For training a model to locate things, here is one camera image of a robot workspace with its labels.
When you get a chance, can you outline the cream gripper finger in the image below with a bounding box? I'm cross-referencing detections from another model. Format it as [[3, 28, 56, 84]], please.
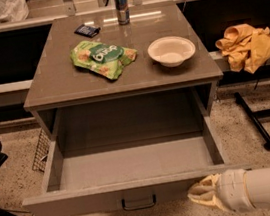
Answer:
[[187, 174, 222, 208]]

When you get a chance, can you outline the grey top drawer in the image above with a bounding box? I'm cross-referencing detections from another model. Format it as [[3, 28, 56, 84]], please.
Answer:
[[9, 81, 256, 216]]

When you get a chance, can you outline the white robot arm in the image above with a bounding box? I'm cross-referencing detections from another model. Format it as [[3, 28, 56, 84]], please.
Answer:
[[187, 168, 270, 213]]

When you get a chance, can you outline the grey cabinet with glossy top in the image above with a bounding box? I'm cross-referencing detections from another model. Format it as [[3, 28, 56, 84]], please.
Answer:
[[24, 1, 222, 134]]

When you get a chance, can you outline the black metal stand leg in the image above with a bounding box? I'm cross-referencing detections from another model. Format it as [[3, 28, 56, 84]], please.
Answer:
[[234, 93, 270, 151]]

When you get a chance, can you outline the crumpled yellow cloth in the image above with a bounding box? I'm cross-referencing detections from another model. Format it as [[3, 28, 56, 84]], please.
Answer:
[[215, 24, 270, 74]]

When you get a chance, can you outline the white paper bowl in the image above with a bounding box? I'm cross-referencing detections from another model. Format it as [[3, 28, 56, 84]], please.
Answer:
[[147, 36, 196, 67]]

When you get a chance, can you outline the green snack bag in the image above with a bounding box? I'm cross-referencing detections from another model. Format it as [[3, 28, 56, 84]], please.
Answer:
[[70, 41, 137, 80]]

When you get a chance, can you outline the blue silver drink can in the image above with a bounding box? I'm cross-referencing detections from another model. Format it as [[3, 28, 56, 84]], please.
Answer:
[[115, 0, 130, 25]]

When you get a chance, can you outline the black drawer handle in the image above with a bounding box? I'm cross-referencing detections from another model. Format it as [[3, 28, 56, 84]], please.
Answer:
[[121, 194, 157, 211]]

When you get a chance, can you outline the wire mesh basket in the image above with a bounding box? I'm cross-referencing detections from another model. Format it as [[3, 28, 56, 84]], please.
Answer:
[[32, 130, 50, 173]]

